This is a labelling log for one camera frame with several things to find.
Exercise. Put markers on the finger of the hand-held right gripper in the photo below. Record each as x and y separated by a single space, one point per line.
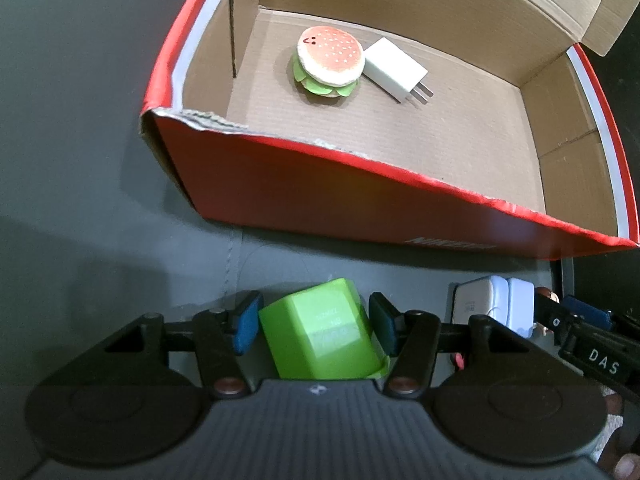
587 310
550 316

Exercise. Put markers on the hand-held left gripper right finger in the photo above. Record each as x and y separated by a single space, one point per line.
384 325

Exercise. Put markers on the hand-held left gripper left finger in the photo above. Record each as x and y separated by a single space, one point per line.
247 322

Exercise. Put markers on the red cardboard shoebox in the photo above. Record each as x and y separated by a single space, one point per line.
300 195

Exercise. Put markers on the lavender elephant-shaped charger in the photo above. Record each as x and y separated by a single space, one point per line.
495 300

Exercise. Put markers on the person's right hand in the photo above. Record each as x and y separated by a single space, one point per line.
625 465

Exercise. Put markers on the green cube toy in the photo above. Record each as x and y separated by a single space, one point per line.
320 330

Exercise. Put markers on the white plug charger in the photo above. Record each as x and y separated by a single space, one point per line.
392 67

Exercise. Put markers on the burger toy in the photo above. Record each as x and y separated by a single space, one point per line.
330 55

